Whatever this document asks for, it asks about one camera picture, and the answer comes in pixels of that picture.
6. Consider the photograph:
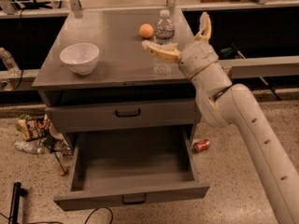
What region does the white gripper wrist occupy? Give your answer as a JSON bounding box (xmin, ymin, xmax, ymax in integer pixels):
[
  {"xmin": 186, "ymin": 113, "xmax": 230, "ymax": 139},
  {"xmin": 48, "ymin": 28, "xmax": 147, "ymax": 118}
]
[{"xmin": 142, "ymin": 12, "xmax": 219, "ymax": 79}]

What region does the clear plastic water bottle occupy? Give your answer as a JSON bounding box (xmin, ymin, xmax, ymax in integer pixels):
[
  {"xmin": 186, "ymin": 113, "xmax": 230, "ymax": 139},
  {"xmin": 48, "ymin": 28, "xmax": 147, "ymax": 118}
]
[{"xmin": 154, "ymin": 9, "xmax": 175, "ymax": 75}]

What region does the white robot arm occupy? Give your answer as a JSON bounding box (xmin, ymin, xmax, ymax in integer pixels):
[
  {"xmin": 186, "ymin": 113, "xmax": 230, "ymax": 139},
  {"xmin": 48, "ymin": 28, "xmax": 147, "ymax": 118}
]
[{"xmin": 142, "ymin": 13, "xmax": 299, "ymax": 224}]

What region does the grey drawer cabinet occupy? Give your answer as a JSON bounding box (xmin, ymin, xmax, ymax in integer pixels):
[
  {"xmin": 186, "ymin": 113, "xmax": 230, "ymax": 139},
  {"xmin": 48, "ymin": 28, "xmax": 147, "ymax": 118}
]
[{"xmin": 32, "ymin": 7, "xmax": 215, "ymax": 135}]

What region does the closed grey upper drawer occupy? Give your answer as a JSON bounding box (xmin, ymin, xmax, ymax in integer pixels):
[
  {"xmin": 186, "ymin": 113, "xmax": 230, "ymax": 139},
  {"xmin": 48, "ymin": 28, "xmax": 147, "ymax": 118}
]
[{"xmin": 46, "ymin": 99, "xmax": 201, "ymax": 133}]

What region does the open grey bottom drawer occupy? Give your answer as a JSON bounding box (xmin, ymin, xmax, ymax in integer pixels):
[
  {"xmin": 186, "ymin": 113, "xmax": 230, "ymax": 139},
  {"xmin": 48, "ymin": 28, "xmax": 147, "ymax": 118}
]
[{"xmin": 54, "ymin": 126, "xmax": 209, "ymax": 211}]

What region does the crushed plastic bottle on floor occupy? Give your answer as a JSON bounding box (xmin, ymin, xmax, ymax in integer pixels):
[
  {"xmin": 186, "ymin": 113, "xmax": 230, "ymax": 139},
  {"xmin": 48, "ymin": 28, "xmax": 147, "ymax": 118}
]
[{"xmin": 14, "ymin": 141, "xmax": 43, "ymax": 155}]

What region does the orange ball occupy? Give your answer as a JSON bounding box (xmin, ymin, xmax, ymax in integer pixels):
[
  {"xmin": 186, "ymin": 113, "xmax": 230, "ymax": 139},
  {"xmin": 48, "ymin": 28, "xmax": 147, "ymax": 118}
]
[{"xmin": 139, "ymin": 23, "xmax": 153, "ymax": 39}]

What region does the red soda can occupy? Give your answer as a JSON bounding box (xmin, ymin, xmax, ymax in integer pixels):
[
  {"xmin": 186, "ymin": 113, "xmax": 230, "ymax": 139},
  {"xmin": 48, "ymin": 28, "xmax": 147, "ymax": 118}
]
[{"xmin": 192, "ymin": 139, "xmax": 210, "ymax": 153}]

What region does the white ceramic bowl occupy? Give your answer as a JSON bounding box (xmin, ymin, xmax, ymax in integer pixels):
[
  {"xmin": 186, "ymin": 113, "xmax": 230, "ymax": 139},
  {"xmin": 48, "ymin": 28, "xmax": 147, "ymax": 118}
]
[{"xmin": 60, "ymin": 43, "xmax": 99, "ymax": 75}]

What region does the snack chip bag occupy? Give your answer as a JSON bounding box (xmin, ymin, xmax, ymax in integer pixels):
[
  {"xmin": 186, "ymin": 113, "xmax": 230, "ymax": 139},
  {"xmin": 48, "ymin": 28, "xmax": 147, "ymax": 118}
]
[{"xmin": 17, "ymin": 115, "xmax": 51, "ymax": 141}]

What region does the black stand on floor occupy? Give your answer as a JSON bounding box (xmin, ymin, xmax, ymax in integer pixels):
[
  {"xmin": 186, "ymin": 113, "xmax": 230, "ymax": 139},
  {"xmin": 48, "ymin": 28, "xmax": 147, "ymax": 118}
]
[{"xmin": 8, "ymin": 182, "xmax": 28, "ymax": 224}]

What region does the grey metal rail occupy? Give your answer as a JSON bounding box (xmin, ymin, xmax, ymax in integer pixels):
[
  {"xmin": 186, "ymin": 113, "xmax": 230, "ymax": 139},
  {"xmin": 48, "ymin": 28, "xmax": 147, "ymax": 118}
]
[{"xmin": 219, "ymin": 56, "xmax": 299, "ymax": 78}]

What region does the clear bottle at left rail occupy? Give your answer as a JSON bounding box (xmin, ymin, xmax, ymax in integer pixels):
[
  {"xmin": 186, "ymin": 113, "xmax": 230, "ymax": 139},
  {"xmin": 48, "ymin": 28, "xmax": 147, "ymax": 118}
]
[{"xmin": 0, "ymin": 48, "xmax": 21, "ymax": 77}]

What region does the black floor cable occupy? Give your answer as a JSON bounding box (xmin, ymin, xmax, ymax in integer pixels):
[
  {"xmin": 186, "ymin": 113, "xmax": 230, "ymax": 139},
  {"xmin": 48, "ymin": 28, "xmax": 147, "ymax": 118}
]
[{"xmin": 0, "ymin": 206, "xmax": 114, "ymax": 224}]

